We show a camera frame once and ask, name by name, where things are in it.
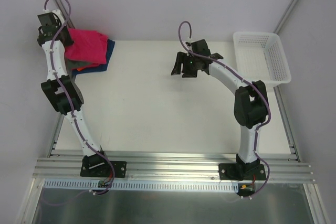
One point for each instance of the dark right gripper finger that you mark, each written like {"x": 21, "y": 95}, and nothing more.
{"x": 189, "y": 73}
{"x": 178, "y": 64}

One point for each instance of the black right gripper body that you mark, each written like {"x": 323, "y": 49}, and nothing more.
{"x": 186, "y": 64}

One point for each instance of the crimson pink t shirt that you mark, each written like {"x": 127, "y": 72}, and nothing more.
{"x": 81, "y": 49}

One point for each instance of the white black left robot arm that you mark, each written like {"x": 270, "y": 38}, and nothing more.
{"x": 59, "y": 88}

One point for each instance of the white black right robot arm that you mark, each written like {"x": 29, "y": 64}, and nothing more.
{"x": 251, "y": 107}

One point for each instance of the folded red t shirt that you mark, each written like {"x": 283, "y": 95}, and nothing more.
{"x": 99, "y": 48}

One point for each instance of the white plastic mesh basket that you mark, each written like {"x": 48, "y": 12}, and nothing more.
{"x": 260, "y": 56}

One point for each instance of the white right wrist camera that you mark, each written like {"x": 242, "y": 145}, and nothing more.
{"x": 189, "y": 43}

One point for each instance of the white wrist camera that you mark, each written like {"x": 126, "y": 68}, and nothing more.
{"x": 189, "y": 43}
{"x": 57, "y": 13}

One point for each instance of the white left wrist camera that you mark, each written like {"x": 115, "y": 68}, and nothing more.
{"x": 57, "y": 13}

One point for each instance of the white slotted cable duct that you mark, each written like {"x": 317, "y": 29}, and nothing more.
{"x": 138, "y": 185}

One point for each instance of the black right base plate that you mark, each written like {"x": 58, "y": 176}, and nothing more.
{"x": 234, "y": 171}

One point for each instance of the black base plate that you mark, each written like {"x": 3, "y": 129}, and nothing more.
{"x": 234, "y": 171}
{"x": 104, "y": 170}

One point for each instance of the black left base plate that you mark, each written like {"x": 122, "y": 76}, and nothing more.
{"x": 104, "y": 170}

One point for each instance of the aluminium frame rail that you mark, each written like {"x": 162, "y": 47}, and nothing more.
{"x": 284, "y": 168}

